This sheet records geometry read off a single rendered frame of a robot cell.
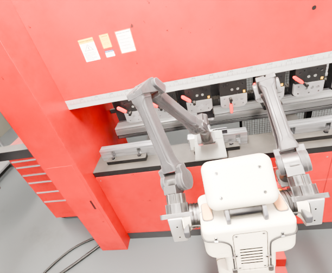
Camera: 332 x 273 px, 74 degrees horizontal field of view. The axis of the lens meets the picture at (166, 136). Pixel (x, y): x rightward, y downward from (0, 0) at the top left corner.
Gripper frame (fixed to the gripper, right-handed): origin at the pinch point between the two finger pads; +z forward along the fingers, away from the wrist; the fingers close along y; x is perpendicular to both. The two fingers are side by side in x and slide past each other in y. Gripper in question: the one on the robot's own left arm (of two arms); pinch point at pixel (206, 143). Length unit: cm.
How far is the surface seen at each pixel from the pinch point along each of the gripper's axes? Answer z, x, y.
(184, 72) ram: -29.5, -32.0, 6.1
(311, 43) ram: -31, -32, -58
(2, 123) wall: 210, -195, 435
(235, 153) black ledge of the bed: 14.5, 4.4, -16.4
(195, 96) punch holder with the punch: -16.5, -23.8, 2.6
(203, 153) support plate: -2.2, 7.0, 3.1
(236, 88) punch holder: -16.9, -24.0, -21.3
